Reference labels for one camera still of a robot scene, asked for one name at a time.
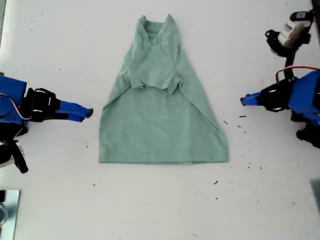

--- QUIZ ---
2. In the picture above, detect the green t-shirt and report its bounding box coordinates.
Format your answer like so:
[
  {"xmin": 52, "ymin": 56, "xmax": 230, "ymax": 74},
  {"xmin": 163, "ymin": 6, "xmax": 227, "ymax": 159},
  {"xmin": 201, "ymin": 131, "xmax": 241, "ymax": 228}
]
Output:
[{"xmin": 97, "ymin": 14, "xmax": 230, "ymax": 165}]

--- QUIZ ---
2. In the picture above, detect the large shiny steel plate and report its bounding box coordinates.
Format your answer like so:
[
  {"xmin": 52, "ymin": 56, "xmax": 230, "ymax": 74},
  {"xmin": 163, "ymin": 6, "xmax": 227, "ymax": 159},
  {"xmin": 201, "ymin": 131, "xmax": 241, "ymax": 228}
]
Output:
[{"xmin": 0, "ymin": 189, "xmax": 21, "ymax": 240}]

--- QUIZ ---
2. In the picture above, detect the black camera box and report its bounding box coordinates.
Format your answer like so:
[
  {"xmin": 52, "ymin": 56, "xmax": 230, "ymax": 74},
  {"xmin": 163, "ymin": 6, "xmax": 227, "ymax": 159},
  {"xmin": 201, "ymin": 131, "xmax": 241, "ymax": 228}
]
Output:
[
  {"xmin": 278, "ymin": 11, "xmax": 312, "ymax": 48},
  {"xmin": 0, "ymin": 141, "xmax": 16, "ymax": 168}
]

